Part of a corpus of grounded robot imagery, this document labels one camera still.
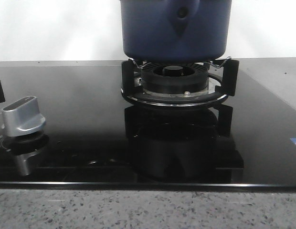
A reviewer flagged black pot support ring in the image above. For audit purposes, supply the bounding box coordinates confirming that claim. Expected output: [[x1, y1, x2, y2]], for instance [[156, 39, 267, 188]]
[[120, 56, 240, 110]]

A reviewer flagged black glass stove top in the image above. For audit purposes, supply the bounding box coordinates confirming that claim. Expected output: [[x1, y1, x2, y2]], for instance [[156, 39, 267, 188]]
[[0, 60, 296, 191]]

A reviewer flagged blue cooking pot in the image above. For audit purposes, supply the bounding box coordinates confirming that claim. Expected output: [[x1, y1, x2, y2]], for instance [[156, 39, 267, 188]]
[[120, 0, 232, 63]]

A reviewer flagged black gas burner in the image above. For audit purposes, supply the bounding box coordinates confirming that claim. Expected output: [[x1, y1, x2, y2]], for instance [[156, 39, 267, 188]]
[[139, 63, 208, 97]]

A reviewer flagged silver stove knob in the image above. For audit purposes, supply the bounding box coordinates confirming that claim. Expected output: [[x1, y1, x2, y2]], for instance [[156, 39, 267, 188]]
[[1, 96, 46, 137]]

